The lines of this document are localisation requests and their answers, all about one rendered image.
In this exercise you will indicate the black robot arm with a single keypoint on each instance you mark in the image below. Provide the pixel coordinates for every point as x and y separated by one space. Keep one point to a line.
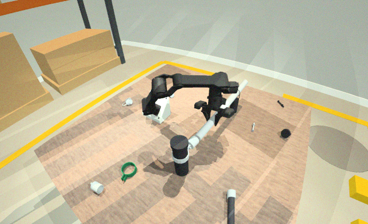
217 83

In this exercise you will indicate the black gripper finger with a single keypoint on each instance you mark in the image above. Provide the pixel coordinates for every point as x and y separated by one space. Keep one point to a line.
217 118
207 114

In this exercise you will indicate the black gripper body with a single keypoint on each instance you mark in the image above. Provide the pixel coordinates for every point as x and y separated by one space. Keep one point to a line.
214 104

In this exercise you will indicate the black post with cap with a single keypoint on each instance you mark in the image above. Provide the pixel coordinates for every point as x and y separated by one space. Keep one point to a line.
179 148

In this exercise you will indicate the green ring clamp with two tabs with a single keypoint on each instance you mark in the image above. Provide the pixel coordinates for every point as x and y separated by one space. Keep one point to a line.
125 176

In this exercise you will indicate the pale grey cup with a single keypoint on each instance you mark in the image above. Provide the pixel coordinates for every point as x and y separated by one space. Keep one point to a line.
193 141

